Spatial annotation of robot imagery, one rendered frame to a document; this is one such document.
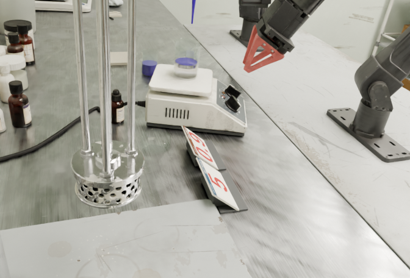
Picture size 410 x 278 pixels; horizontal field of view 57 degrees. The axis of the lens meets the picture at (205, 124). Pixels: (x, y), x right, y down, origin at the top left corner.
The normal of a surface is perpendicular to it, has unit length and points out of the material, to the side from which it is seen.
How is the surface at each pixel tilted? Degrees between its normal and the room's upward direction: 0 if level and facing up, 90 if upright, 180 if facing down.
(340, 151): 0
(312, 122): 0
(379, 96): 90
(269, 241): 0
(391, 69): 88
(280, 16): 90
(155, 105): 90
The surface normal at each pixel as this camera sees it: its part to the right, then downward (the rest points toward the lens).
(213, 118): -0.04, 0.50
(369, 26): 0.32, 0.50
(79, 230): 0.11, -0.86
